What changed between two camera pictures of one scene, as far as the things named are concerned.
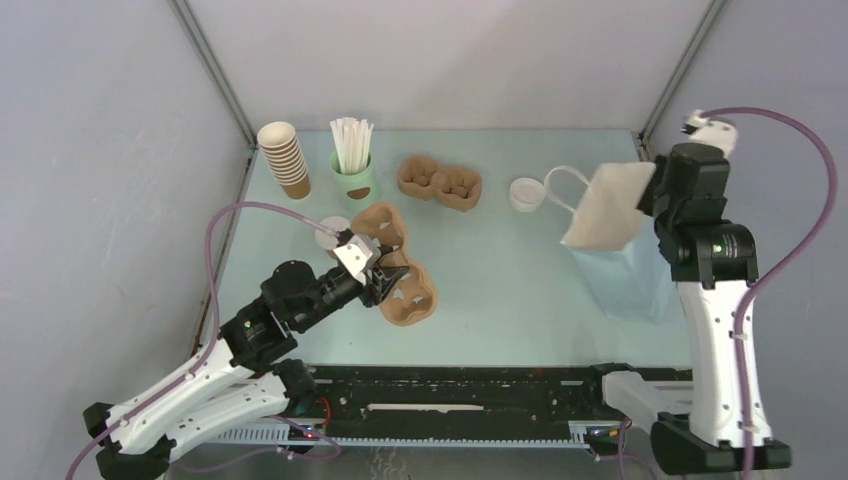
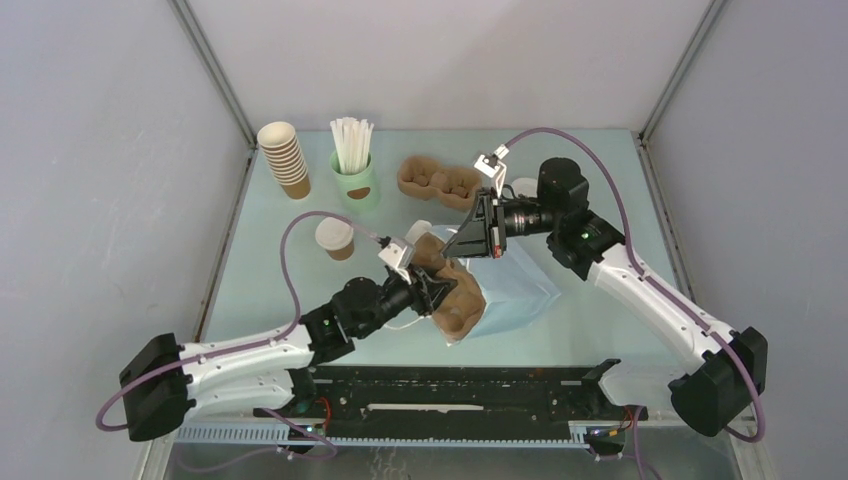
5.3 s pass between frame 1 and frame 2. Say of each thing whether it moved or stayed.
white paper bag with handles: moved
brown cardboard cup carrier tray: moved
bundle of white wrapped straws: stayed
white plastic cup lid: stayed
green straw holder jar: stayed
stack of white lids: stayed
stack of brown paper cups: stayed
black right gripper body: moved
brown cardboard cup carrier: stayed
